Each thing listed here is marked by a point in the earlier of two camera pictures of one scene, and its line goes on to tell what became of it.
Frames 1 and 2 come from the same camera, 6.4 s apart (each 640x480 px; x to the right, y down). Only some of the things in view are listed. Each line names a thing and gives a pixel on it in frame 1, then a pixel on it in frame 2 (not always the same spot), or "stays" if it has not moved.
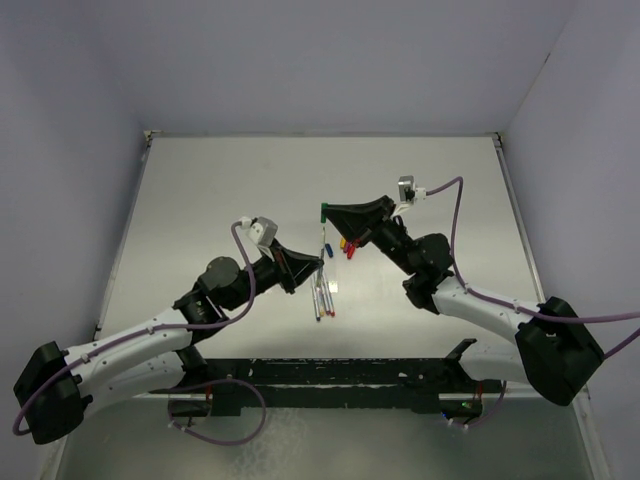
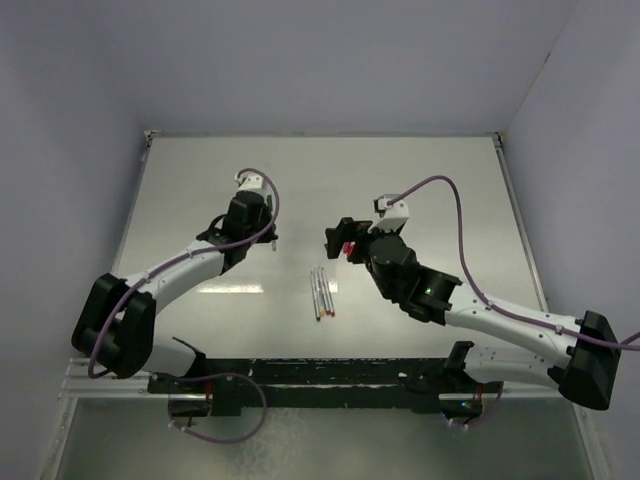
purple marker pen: [325, 294] stays
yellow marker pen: [321, 298] stays
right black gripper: [356, 220] -> [348, 230]
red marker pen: [333, 313] stays
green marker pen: [323, 245] -> [270, 202]
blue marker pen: [317, 314] stays
